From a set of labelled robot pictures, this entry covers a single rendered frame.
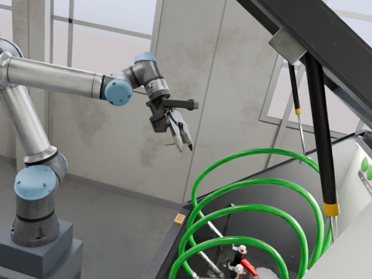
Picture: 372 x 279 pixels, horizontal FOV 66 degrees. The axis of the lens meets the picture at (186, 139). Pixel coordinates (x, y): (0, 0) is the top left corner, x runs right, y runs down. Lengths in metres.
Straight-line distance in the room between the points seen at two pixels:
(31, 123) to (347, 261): 0.97
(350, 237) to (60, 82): 0.76
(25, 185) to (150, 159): 1.82
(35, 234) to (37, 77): 0.51
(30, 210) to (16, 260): 0.19
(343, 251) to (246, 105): 2.08
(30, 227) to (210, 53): 1.81
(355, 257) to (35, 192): 0.87
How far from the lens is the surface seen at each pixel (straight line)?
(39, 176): 1.04
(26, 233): 1.10
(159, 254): 1.02
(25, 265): 1.15
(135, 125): 2.65
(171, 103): 0.92
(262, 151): 0.74
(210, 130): 2.49
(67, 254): 1.22
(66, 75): 0.88
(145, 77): 0.97
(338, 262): 0.41
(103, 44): 2.62
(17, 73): 0.91
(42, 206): 1.05
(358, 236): 0.40
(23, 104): 1.08
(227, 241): 0.58
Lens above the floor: 1.65
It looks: 21 degrees down
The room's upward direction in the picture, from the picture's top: 11 degrees clockwise
